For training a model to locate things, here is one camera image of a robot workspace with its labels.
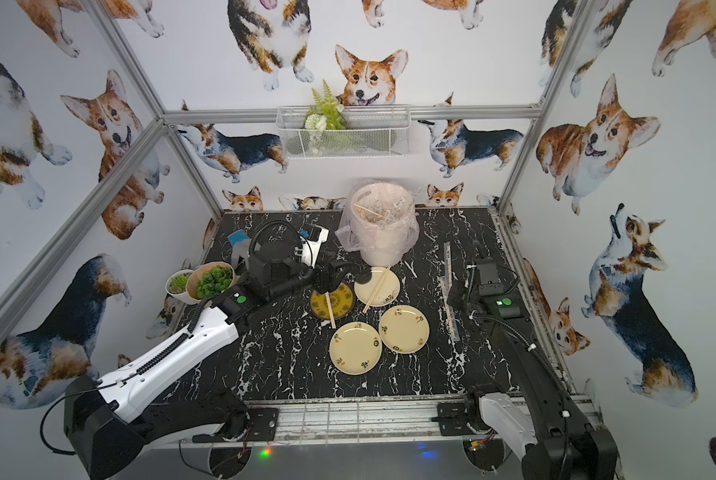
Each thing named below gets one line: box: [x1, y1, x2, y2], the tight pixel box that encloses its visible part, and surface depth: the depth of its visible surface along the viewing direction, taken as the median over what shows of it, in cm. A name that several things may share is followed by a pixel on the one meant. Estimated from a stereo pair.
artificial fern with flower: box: [304, 79, 347, 151], surface depth 86 cm
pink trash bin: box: [350, 182, 416, 268], surface depth 96 cm
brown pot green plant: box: [186, 262, 236, 302], surface depth 90 cm
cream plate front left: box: [329, 321, 383, 376], surface depth 87 cm
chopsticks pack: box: [440, 241, 460, 341], surface depth 102 cm
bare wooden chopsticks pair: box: [325, 291, 336, 329], surface depth 92 cm
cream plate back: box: [354, 267, 401, 307], surface depth 100 cm
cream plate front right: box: [378, 304, 430, 354], surface depth 92 cm
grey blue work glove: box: [227, 229, 251, 270], surface depth 115 cm
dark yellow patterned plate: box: [310, 282, 355, 320], surface depth 96 cm
